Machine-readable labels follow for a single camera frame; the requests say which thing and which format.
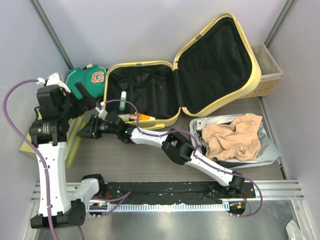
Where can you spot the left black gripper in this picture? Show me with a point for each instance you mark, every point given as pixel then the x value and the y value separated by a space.
pixel 83 105

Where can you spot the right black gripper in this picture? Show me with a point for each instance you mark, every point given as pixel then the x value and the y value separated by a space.
pixel 91 130

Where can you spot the yellow-green drawer box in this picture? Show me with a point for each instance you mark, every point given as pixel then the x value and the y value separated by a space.
pixel 73 142

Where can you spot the yellow hard-shell suitcase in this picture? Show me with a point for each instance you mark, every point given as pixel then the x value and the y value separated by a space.
pixel 214 68

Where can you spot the beige sock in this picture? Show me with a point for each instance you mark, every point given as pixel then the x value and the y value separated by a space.
pixel 238 140

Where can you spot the white plastic mesh basket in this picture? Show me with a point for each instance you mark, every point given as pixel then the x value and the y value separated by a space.
pixel 250 163

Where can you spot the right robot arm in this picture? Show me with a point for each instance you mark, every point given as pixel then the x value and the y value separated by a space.
pixel 173 143

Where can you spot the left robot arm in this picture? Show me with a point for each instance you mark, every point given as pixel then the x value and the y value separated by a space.
pixel 58 209

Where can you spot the green jersey with G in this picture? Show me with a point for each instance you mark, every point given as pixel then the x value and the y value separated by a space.
pixel 92 78

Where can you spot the beige cosmetic bottle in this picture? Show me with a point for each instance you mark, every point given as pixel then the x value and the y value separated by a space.
pixel 128 117

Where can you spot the green white tube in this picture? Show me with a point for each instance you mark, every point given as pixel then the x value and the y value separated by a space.
pixel 123 98

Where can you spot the orange tube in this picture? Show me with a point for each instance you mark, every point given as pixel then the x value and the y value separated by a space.
pixel 144 117

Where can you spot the wicker basket with liner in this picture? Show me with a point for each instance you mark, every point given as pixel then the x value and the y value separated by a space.
pixel 270 71

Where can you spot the white crumpled plastic bag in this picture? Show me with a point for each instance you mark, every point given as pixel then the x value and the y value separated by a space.
pixel 293 231

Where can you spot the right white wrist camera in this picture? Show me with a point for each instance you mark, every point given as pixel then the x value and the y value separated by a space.
pixel 101 109

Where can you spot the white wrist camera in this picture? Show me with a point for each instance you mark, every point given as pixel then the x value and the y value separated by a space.
pixel 53 79
pixel 101 109

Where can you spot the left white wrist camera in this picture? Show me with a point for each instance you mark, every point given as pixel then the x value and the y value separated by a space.
pixel 53 79

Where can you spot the white slotted cable duct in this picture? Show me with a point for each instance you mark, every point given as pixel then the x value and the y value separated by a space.
pixel 146 208

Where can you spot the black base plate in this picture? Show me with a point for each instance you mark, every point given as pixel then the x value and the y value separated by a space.
pixel 173 192

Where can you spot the aluminium rail frame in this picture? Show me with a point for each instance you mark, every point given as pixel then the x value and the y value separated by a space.
pixel 281 204

